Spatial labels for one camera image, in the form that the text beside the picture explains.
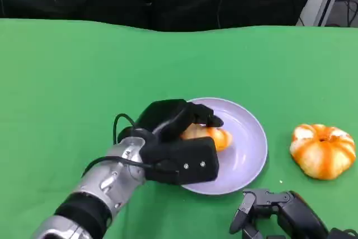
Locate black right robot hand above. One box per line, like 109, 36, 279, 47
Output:
229, 188, 330, 239

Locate orange white toy bread roll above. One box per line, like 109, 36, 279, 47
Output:
180, 124, 233, 153
289, 123, 356, 180

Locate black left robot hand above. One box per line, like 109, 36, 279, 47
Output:
116, 99, 225, 147

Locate black floor cables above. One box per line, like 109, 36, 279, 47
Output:
334, 0, 358, 27

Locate green table cloth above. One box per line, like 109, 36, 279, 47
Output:
0, 17, 358, 239

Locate lilac plate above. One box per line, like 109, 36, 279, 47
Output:
178, 97, 269, 196

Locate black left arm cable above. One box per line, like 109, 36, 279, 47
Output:
82, 113, 180, 179

